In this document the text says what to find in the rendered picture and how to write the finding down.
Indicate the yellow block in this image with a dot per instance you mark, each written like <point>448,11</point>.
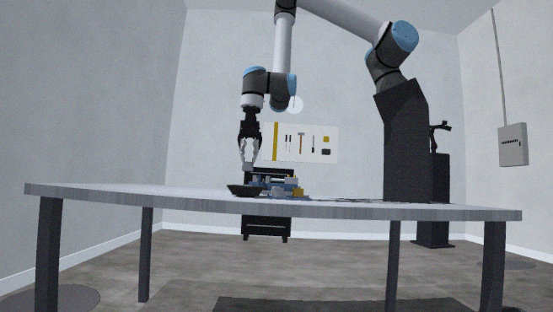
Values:
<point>298,191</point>

